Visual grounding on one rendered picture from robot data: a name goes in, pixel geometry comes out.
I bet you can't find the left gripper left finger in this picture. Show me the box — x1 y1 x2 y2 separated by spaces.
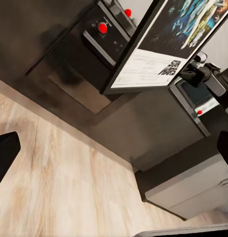
0 131 21 183

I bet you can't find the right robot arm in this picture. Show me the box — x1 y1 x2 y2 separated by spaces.
178 50 228 112

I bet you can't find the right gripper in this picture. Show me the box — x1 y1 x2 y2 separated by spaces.
178 63 207 88

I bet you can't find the poster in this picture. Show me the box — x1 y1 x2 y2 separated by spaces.
99 0 228 95

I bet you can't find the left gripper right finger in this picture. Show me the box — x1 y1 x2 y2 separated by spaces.
217 131 228 165

